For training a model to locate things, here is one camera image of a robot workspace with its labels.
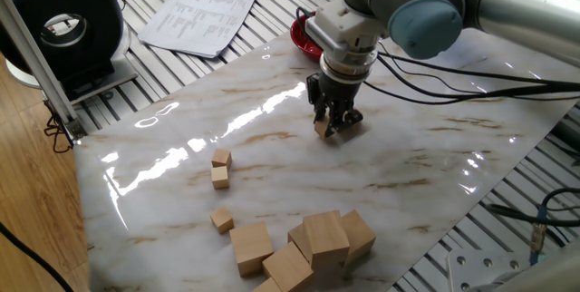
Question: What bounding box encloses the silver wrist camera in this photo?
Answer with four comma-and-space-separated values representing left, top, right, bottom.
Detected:
295, 6, 341, 57

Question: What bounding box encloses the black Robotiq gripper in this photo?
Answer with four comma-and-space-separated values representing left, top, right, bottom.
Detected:
305, 72, 364, 139

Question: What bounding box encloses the aluminium frame profile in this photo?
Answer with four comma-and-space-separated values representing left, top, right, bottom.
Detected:
0, 0, 88, 144

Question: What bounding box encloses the black floor cable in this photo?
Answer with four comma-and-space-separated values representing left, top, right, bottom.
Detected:
0, 221, 75, 292

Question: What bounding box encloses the white printed paper stack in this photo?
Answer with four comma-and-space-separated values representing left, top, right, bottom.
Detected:
138, 0, 261, 60

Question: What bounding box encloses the large wooden cube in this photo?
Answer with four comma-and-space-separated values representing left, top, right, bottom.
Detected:
302, 210, 351, 271
339, 209, 378, 268
286, 222, 314, 264
229, 221, 276, 278
251, 277, 285, 292
262, 240, 315, 292

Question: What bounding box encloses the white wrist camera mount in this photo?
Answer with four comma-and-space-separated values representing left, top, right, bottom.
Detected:
304, 0, 390, 57

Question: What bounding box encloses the red bowl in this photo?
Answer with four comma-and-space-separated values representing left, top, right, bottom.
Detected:
289, 14, 324, 63

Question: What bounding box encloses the small wooden cube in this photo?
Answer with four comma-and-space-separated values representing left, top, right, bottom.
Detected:
211, 148, 233, 170
210, 165, 231, 190
314, 117, 331, 141
209, 206, 236, 235

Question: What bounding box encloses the white marble pattern board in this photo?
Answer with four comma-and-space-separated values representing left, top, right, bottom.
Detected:
73, 0, 580, 292

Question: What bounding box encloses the gold cable connector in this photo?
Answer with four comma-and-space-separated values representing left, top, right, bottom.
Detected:
528, 204, 548, 267

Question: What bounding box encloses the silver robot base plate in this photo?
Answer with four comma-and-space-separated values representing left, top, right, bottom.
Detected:
447, 248, 531, 292

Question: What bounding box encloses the black base cable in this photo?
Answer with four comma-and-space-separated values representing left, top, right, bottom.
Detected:
484, 187, 580, 248

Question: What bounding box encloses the thin black wire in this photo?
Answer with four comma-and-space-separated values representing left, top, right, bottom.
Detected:
43, 113, 74, 155

